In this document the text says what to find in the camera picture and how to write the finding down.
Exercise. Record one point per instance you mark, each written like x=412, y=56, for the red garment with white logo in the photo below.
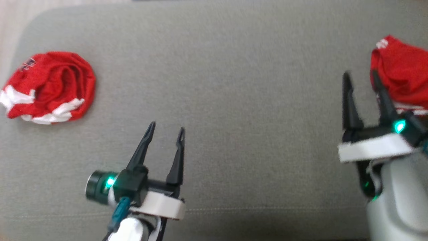
x=404, y=70

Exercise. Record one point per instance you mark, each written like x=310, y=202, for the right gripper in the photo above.
x=374, y=147

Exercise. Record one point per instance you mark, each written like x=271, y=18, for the large grey sofa seat cushion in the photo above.
x=234, y=100

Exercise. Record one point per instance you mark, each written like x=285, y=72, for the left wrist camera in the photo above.
x=98, y=185

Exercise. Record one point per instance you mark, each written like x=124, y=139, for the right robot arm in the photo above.
x=401, y=201

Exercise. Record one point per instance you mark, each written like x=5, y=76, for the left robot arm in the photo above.
x=133, y=231

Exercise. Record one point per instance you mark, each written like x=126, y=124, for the red jersey with black lettering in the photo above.
x=50, y=87

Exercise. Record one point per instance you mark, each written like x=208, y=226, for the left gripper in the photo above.
x=157, y=204

